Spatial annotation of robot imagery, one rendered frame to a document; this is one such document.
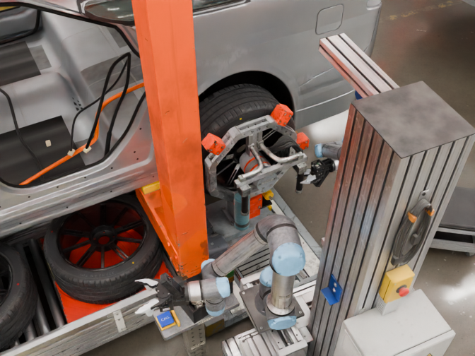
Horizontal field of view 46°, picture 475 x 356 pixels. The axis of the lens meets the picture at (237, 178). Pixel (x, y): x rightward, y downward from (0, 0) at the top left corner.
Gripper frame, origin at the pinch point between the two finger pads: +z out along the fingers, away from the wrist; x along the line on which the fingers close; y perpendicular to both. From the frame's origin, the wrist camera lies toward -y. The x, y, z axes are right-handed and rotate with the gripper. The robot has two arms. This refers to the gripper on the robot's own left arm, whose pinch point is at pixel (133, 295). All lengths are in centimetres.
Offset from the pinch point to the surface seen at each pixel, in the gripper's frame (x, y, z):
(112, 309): 58, 77, 21
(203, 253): 61, 48, -29
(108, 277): 69, 64, 22
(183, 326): 38, 74, -15
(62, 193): 90, 21, 38
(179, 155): 49, -25, -23
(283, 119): 103, -1, -80
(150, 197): 104, 42, -5
